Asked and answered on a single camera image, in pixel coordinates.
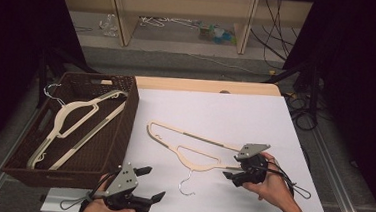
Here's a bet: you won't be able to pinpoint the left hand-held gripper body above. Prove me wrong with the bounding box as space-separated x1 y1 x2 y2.
101 159 156 212

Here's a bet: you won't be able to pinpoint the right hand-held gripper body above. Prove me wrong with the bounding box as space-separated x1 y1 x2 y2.
231 141 272 190

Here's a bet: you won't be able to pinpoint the cream plastic clothes hanger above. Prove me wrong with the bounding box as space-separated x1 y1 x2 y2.
142 119 248 200
25 80 130 177

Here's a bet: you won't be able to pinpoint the brown woven basket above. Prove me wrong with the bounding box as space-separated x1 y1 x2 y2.
0 66 142 194

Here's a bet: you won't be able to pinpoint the person's left hand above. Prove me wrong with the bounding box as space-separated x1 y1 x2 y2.
78 174 139 212

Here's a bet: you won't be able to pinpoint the person's right hand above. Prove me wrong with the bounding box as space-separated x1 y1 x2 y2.
240 149 300 212

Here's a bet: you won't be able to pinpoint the colourful plastic toys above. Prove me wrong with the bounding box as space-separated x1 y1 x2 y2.
198 22 239 46

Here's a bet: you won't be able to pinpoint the clear plastic bag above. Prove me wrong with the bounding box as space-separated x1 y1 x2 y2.
98 12 120 38

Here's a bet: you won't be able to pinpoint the wooden shelf unit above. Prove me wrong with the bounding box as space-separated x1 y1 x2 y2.
55 0 315 60

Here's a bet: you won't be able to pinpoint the black looped cable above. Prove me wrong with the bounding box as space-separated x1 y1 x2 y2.
58 165 120 212
263 160 315 212

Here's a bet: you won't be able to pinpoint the black cable bundle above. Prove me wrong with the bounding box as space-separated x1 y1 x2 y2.
282 89 322 133

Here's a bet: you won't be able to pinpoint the white floor cable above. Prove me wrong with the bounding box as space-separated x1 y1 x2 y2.
188 53 264 76

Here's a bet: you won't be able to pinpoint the metal floor rail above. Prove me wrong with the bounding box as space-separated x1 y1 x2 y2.
0 106 44 212
304 126 376 212

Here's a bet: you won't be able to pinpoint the black power cable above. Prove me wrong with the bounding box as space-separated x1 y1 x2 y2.
248 0 301 49
259 0 294 63

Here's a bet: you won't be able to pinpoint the white wire hangers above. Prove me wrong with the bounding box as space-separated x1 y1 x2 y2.
138 14 201 32

